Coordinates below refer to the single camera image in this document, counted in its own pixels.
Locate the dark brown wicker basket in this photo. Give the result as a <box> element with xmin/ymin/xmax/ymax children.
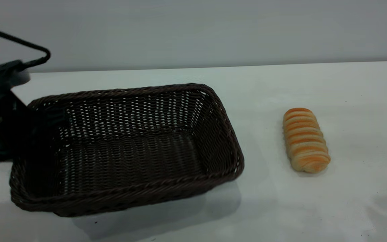
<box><xmin>9</xmin><ymin>83</ymin><xmax>245</xmax><ymax>217</ymax></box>

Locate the striped orange bread roll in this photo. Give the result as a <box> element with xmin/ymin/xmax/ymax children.
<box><xmin>283</xmin><ymin>108</ymin><xmax>331</xmax><ymax>174</ymax></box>

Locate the black cable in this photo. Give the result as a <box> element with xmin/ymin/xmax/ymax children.
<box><xmin>0</xmin><ymin>23</ymin><xmax>51</xmax><ymax>69</ymax></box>

